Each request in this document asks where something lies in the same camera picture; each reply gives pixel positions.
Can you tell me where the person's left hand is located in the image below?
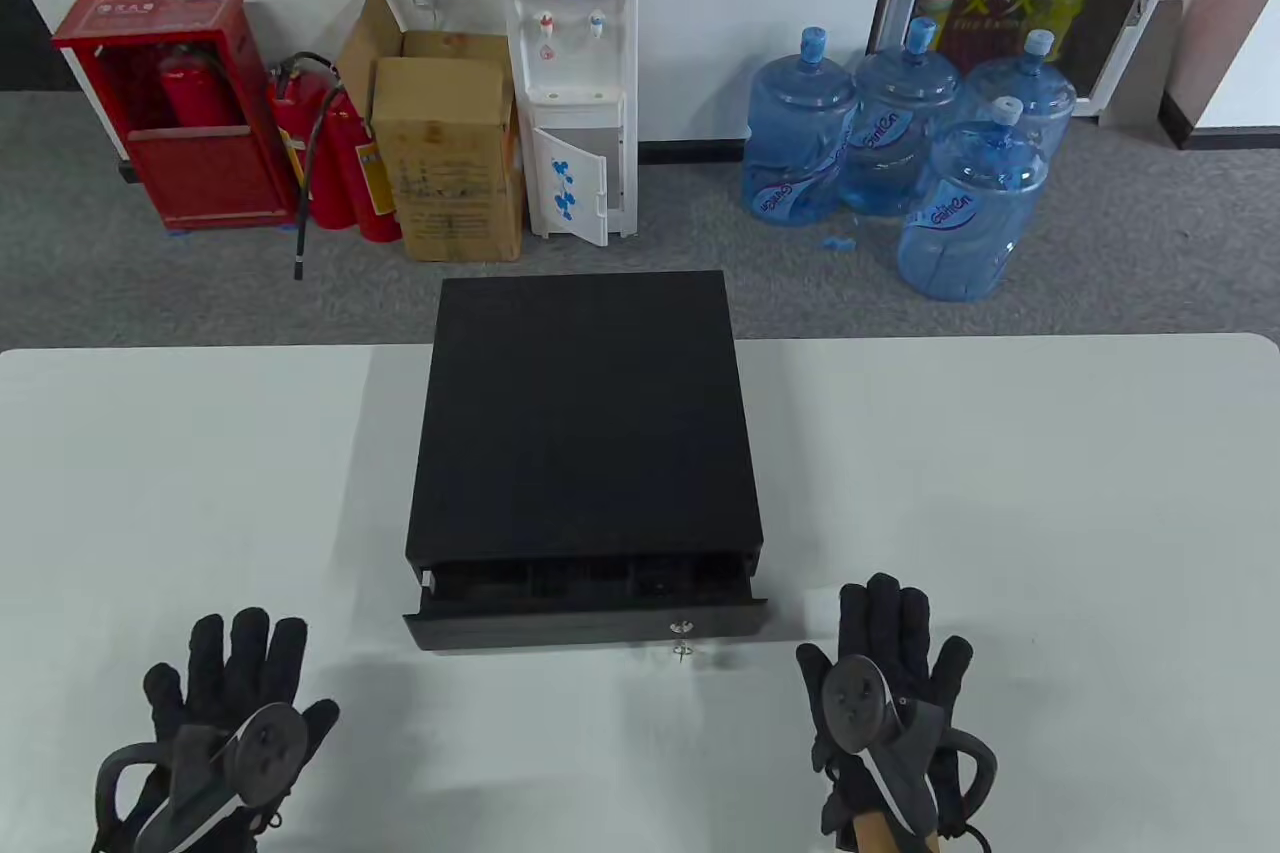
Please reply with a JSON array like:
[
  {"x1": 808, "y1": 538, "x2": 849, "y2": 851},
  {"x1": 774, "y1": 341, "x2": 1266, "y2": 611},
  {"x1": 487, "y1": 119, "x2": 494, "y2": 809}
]
[{"x1": 118, "y1": 607, "x2": 342, "y2": 853}]

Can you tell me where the person's right hand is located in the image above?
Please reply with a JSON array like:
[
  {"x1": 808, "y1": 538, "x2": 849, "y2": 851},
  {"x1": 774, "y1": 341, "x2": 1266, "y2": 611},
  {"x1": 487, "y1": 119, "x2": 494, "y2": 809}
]
[{"x1": 796, "y1": 573, "x2": 975, "y2": 840}]

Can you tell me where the person's right forearm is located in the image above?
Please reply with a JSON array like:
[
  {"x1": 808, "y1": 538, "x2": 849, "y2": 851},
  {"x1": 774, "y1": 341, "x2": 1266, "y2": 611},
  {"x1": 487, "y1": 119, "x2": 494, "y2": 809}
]
[{"x1": 850, "y1": 811, "x2": 939, "y2": 853}]

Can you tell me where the black tracker on right glove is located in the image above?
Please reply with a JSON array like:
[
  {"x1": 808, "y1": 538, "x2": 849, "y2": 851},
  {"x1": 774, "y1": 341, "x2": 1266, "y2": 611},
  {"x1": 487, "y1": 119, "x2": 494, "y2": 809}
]
[{"x1": 820, "y1": 654, "x2": 999, "y2": 840}]

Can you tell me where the black tracker on glove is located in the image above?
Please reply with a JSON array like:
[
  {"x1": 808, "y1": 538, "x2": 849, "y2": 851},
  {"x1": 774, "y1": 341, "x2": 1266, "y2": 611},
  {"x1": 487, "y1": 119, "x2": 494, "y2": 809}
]
[
  {"x1": 92, "y1": 703, "x2": 302, "y2": 853},
  {"x1": 820, "y1": 654, "x2": 999, "y2": 840}
]

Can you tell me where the black tracker on left glove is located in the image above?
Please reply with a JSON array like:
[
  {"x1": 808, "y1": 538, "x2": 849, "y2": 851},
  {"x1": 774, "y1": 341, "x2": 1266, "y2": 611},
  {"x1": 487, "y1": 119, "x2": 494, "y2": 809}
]
[{"x1": 92, "y1": 703, "x2": 302, "y2": 853}]

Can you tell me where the black sliding cash drawer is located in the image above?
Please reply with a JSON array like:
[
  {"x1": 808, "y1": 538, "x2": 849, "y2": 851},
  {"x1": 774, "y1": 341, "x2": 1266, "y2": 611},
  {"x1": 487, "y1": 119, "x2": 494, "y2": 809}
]
[{"x1": 403, "y1": 565, "x2": 770, "y2": 655}]

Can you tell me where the black cash drawer case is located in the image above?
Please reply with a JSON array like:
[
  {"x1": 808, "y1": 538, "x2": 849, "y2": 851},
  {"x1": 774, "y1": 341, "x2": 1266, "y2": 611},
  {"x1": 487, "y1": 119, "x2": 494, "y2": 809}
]
[{"x1": 405, "y1": 270, "x2": 766, "y2": 596}]

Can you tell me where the blue water jug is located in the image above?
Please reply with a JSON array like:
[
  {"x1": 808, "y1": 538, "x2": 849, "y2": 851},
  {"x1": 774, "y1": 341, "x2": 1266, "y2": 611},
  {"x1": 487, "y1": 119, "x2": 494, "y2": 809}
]
[
  {"x1": 963, "y1": 29, "x2": 1078, "y2": 162},
  {"x1": 896, "y1": 95, "x2": 1050, "y2": 303},
  {"x1": 838, "y1": 16, "x2": 962, "y2": 218},
  {"x1": 741, "y1": 27, "x2": 860, "y2": 227}
]

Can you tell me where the red fire extinguisher cabinet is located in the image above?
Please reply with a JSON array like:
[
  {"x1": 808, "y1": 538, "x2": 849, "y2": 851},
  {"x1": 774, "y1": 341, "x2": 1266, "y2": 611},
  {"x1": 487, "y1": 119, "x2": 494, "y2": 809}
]
[{"x1": 52, "y1": 0, "x2": 300, "y2": 233}]

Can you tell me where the closed cardboard box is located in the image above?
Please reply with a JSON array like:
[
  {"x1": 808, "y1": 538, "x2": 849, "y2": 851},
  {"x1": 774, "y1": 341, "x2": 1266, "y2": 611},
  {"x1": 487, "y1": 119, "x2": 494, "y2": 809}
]
[{"x1": 371, "y1": 57, "x2": 527, "y2": 263}]

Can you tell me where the red extinguisher inside cabinet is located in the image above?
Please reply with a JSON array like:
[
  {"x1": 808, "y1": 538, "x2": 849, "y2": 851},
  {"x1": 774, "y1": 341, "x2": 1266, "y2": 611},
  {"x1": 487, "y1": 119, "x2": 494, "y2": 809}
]
[{"x1": 157, "y1": 43, "x2": 237, "y2": 130}]

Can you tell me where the white water dispenser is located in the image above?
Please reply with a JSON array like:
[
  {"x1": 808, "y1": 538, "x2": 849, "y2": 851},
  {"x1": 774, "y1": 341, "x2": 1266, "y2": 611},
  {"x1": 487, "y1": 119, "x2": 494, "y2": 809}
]
[{"x1": 497, "y1": 0, "x2": 642, "y2": 248}]

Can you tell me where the open cardboard box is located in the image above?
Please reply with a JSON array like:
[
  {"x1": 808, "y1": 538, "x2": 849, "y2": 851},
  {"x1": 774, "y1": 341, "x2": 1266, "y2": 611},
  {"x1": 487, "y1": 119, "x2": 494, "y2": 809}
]
[{"x1": 334, "y1": 0, "x2": 517, "y2": 96}]

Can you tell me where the red fire extinguisher with hose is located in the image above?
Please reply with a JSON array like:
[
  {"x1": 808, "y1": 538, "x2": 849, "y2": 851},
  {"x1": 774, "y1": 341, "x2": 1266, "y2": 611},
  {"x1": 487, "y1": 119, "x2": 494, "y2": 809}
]
[{"x1": 266, "y1": 51, "x2": 353, "y2": 283}]

